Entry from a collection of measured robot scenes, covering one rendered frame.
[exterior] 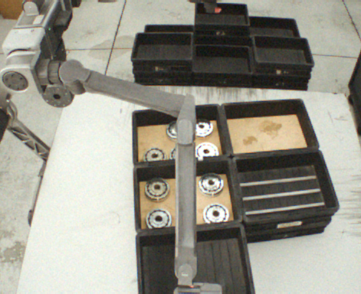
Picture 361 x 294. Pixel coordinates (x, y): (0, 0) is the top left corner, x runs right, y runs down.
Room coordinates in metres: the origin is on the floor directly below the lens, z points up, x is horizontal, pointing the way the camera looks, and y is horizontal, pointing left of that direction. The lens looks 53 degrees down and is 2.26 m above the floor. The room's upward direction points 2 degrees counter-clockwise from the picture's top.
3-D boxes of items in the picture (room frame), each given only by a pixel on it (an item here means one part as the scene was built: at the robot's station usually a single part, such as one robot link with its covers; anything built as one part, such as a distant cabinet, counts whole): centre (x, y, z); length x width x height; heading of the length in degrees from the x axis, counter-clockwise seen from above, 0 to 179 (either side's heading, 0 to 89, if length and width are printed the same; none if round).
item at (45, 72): (0.92, 0.41, 1.45); 0.09 x 0.08 x 0.12; 176
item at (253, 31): (2.44, -0.72, 0.31); 0.40 x 0.30 x 0.34; 86
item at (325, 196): (0.80, -0.41, 0.87); 0.40 x 0.30 x 0.11; 94
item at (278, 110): (1.10, -0.39, 0.87); 0.40 x 0.30 x 0.11; 94
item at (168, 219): (0.70, 0.10, 0.86); 0.10 x 0.10 x 0.01
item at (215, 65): (2.08, -0.30, 0.31); 0.40 x 0.30 x 0.34; 86
